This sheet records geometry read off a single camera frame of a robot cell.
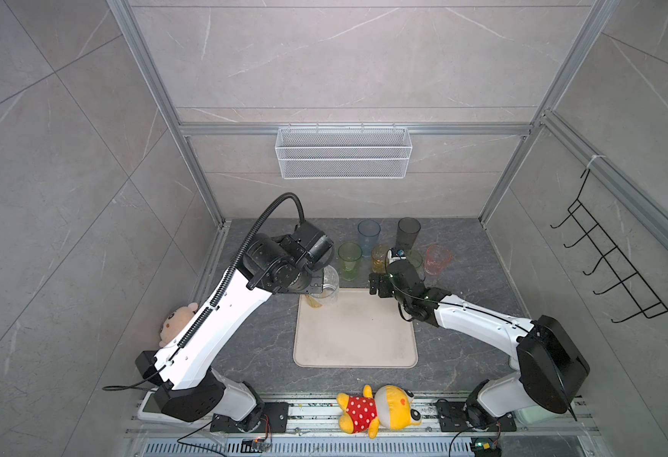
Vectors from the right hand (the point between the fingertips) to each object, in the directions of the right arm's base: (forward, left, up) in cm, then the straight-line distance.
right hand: (385, 275), depth 88 cm
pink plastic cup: (+14, -22, -10) cm, 28 cm away
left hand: (-13, +20, +19) cm, 30 cm away
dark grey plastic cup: (+20, -11, -1) cm, 23 cm away
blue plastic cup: (+18, +4, +1) cm, 19 cm away
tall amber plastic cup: (-4, +24, -9) cm, 26 cm away
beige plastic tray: (-13, +9, -12) cm, 20 cm away
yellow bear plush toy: (-36, +2, -5) cm, 36 cm away
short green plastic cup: (+8, -13, -5) cm, 16 cm away
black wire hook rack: (-20, -52, +19) cm, 59 cm away
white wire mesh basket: (+41, +12, +18) cm, 46 cm away
